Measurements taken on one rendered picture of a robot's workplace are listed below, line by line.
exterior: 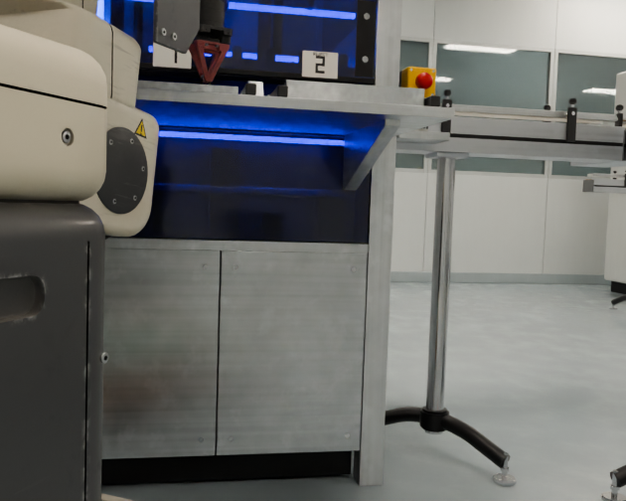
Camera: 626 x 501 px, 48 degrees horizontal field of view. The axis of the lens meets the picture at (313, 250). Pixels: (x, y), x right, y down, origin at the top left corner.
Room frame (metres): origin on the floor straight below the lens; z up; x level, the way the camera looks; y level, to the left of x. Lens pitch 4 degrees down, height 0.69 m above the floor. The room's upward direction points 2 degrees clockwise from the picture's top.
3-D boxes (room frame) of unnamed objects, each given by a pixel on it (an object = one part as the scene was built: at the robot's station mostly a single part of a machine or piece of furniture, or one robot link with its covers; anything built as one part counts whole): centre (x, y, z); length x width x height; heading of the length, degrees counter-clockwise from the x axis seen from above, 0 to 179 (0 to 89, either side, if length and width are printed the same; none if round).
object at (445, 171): (1.91, -0.35, 0.46); 0.09 x 0.09 x 0.77; 11
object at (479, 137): (1.94, -0.50, 0.92); 0.69 x 0.15 x 0.16; 101
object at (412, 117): (1.48, 0.14, 0.87); 0.70 x 0.48 x 0.02; 101
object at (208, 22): (1.41, 0.22, 1.05); 0.10 x 0.07 x 0.07; 26
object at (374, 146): (1.52, -0.11, 0.80); 0.34 x 0.03 x 0.13; 11
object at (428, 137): (1.79, -0.25, 0.87); 0.14 x 0.13 x 0.02; 11
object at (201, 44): (1.41, 0.22, 0.97); 0.07 x 0.07 x 0.09; 26
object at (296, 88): (1.47, -0.04, 0.90); 0.34 x 0.26 x 0.04; 10
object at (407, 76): (1.74, -0.24, 1.00); 0.08 x 0.07 x 0.07; 11
